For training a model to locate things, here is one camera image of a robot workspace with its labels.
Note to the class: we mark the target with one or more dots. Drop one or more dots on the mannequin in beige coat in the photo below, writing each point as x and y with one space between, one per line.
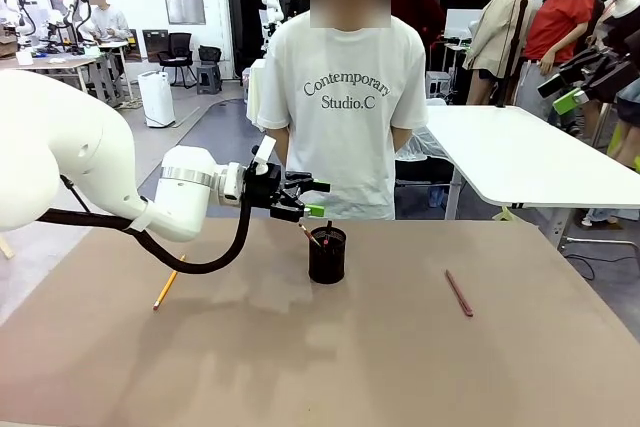
495 32

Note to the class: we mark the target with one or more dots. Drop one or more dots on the wooden workbench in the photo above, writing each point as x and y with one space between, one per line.
75 63

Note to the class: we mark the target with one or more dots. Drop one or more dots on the black and white workbench robot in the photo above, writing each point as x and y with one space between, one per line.
75 2

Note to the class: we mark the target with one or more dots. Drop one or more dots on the white monitor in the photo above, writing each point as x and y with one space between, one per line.
457 22

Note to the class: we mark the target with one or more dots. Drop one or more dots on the yellow-green object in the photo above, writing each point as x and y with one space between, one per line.
616 139

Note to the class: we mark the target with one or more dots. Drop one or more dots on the grey stool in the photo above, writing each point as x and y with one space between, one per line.
209 78

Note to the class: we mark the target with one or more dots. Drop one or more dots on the black bag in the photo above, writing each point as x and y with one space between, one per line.
210 54

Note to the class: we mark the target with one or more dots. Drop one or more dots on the table with white cloth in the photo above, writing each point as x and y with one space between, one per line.
256 92

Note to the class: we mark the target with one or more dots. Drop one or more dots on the person's right forearm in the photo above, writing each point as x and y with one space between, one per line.
281 147

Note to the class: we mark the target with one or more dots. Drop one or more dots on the dark wall sign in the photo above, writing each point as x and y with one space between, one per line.
155 44

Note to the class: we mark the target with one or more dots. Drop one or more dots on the black pen with red end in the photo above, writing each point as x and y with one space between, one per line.
310 237

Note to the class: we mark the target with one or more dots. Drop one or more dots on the person's left forearm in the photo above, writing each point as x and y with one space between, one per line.
402 137

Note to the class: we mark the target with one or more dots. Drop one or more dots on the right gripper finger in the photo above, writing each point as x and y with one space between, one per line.
570 102
551 86

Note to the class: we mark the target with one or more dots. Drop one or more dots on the mannequin with bucket hat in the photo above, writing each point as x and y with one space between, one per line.
627 147

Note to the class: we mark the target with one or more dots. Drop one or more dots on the seated man in white sweatshirt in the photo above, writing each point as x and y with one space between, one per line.
112 22

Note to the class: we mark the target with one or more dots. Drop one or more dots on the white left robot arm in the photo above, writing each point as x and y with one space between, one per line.
60 147

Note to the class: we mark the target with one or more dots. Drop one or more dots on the black tripod stand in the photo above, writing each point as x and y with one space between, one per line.
516 47

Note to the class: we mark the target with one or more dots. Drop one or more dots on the black and red pen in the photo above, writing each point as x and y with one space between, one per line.
329 228

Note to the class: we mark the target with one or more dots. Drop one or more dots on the yellow pencil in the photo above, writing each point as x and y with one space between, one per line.
165 289

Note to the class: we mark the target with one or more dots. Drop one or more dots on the black office chair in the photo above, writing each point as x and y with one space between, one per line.
179 44

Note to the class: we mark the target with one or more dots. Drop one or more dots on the person in white T-shirt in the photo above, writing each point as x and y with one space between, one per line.
345 147

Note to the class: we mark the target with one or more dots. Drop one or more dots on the small white background robot arm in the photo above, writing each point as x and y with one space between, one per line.
272 2

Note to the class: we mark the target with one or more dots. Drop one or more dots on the pink pen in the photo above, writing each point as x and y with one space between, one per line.
458 293

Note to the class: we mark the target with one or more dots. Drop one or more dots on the white air purifier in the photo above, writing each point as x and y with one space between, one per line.
156 99

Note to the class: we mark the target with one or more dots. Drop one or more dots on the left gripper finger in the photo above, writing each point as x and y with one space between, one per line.
295 209
312 182

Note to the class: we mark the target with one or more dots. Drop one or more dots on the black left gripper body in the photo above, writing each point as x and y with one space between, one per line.
261 187

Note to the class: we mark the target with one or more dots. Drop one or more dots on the black mesh pen holder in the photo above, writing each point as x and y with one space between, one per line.
327 264

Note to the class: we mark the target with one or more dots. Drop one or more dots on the clear plastic sheet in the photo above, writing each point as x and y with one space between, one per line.
425 147

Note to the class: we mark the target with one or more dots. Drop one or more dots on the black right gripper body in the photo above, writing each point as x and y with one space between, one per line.
610 77

